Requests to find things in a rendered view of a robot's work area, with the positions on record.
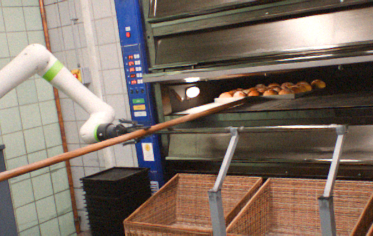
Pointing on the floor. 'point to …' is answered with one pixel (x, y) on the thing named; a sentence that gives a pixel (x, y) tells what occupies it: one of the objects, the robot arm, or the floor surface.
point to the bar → (327, 218)
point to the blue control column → (123, 17)
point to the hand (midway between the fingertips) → (143, 132)
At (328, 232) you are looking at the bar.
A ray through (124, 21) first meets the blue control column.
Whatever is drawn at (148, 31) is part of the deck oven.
